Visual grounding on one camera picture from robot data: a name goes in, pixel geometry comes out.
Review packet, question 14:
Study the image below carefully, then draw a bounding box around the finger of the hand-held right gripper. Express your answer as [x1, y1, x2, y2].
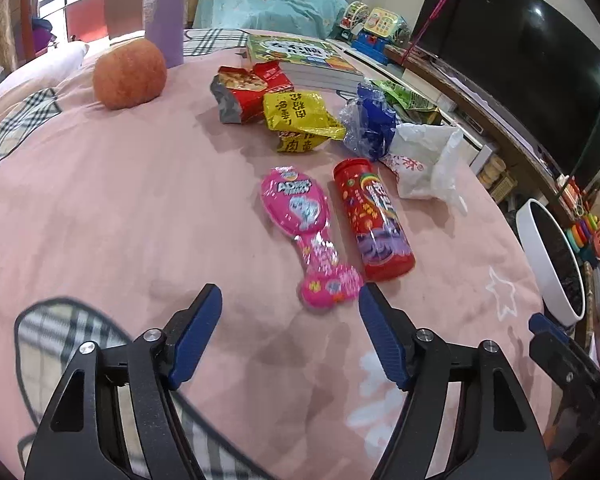
[528, 312, 600, 413]

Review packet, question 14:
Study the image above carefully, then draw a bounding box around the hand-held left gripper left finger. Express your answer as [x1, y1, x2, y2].
[24, 282, 224, 480]

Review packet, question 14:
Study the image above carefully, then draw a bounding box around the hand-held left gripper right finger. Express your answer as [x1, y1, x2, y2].
[357, 282, 553, 480]

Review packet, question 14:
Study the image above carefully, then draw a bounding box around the white bin with black liner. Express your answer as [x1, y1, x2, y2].
[515, 198, 587, 326]

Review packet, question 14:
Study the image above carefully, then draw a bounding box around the red candy tube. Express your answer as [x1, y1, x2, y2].
[332, 157, 416, 282]

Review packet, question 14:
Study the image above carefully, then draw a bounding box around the pink lollipop candy pack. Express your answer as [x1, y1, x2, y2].
[260, 166, 365, 315]

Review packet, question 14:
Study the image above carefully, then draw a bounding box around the blue plastic bag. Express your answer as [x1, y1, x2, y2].
[340, 82, 398, 161]

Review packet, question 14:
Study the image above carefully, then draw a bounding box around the red snack packet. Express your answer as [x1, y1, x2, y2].
[210, 60, 295, 126]

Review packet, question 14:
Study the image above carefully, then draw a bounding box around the pink blanket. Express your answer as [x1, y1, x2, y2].
[0, 27, 556, 480]

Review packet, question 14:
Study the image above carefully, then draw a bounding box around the white plastic bag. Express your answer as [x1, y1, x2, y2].
[380, 122, 468, 211]

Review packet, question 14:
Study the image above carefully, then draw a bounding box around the yellow snack packet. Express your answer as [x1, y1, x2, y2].
[262, 90, 347, 155]

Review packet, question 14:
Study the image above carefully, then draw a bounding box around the green snack packet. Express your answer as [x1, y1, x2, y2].
[370, 79, 441, 122]

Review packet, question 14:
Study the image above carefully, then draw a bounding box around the orange round fruit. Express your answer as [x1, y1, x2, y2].
[92, 37, 168, 111]

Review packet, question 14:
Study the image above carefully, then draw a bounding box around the green cover book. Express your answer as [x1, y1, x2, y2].
[245, 34, 366, 92]

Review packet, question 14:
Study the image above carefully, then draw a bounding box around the black flat television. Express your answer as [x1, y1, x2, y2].
[412, 0, 600, 188]

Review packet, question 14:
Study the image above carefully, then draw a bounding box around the blue yellow activity toy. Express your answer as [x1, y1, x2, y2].
[355, 7, 408, 63]

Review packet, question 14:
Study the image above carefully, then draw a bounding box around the white pillow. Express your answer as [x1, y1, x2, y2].
[0, 40, 91, 111]

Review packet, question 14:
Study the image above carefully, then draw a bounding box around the colourful bead wheel toy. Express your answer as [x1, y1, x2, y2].
[339, 2, 371, 42]

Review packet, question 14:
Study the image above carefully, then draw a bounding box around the purple bottle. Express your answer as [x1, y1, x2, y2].
[144, 0, 187, 68]

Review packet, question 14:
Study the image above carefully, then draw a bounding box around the pink thin rod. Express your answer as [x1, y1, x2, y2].
[402, 0, 468, 66]

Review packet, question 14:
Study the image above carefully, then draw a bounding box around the purple cloth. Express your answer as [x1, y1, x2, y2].
[32, 17, 58, 53]

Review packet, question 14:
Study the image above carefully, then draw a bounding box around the teal cloth cover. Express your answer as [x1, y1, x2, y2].
[192, 0, 351, 38]

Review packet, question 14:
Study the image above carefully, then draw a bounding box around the rainbow stacking ring toy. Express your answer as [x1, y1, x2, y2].
[565, 215, 598, 261]

